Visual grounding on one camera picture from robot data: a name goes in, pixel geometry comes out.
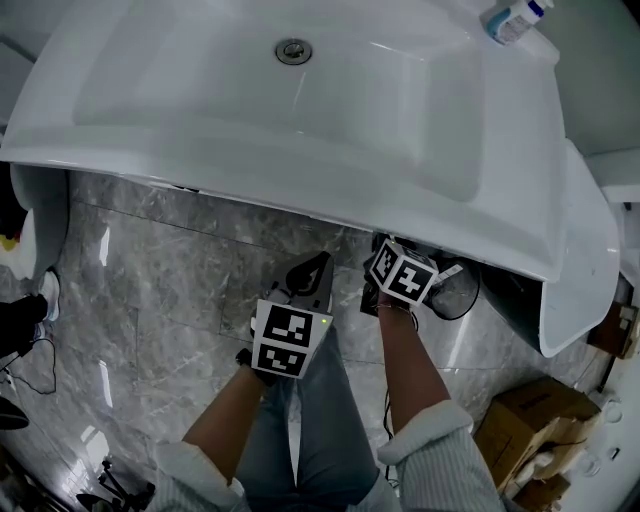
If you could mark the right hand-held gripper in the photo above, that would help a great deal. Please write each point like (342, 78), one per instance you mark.
(402, 277)

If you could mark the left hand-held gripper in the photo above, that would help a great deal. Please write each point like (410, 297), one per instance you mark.
(287, 332)

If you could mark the person's right forearm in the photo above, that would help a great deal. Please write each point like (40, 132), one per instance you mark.
(412, 360)

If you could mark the person's left forearm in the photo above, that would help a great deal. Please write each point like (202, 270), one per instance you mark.
(235, 425)

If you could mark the large open cardboard box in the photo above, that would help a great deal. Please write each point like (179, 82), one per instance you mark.
(530, 425)

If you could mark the black mesh waste bin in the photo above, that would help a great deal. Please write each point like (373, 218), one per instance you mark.
(457, 295)

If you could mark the person's legs in jeans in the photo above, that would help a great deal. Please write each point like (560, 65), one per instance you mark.
(310, 440)

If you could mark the white ceramic sink basin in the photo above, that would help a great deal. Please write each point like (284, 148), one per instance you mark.
(310, 130)

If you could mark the person's striped shirt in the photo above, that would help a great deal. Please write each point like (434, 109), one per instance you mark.
(440, 465)

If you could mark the black tripod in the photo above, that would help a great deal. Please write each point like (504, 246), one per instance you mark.
(117, 492)

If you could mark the metal sink drain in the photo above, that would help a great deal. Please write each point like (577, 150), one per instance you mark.
(293, 51)

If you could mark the white bottle with blue label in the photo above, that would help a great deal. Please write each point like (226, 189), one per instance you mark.
(512, 19)

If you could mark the white bathroom fixture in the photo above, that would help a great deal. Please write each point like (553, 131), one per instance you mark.
(605, 75)

